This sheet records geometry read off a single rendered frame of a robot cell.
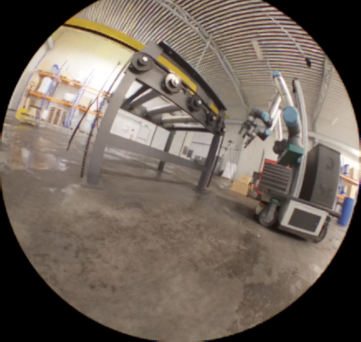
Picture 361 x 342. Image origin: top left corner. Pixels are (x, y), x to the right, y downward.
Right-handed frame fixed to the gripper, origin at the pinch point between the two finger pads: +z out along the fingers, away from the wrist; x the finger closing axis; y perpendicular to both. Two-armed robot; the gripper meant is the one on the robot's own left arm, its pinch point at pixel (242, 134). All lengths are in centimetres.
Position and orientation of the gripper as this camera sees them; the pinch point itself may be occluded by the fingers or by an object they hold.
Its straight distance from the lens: 123.2
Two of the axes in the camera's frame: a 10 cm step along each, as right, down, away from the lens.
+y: -4.7, -5.9, 6.6
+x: -7.6, -1.2, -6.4
